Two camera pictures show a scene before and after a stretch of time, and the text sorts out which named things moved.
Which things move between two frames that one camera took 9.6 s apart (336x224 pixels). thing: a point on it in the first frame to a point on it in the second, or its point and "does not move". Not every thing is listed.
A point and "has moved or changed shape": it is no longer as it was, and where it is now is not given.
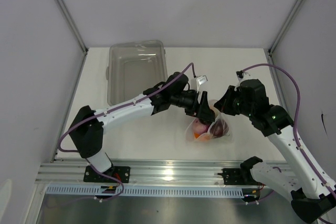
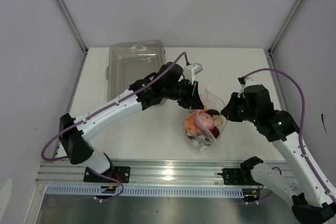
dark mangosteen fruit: (207, 123) has moved or changed shape
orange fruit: (202, 136) to (189, 123)
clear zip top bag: (199, 131) has moved or changed shape
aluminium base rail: (72, 173) does not move
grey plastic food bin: (134, 66) does not move
